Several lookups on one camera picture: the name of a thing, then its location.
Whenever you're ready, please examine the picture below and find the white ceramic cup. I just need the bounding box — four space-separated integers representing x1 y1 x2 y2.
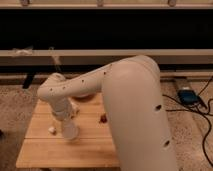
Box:
61 119 79 140

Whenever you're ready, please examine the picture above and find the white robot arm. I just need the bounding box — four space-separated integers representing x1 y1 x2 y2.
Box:
37 55 178 171

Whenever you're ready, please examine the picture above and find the orange ceramic bowl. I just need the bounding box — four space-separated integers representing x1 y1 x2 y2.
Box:
73 94 94 99

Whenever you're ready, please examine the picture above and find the white tube with cap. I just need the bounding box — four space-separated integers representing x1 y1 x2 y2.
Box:
48 101 81 135

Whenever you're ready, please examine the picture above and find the brown sausage toy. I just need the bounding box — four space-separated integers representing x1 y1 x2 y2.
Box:
99 114 107 123

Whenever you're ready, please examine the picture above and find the blue power device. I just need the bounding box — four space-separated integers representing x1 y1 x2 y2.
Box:
178 89 199 105

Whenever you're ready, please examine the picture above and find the black cable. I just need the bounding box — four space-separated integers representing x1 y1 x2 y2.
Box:
162 75 213 168

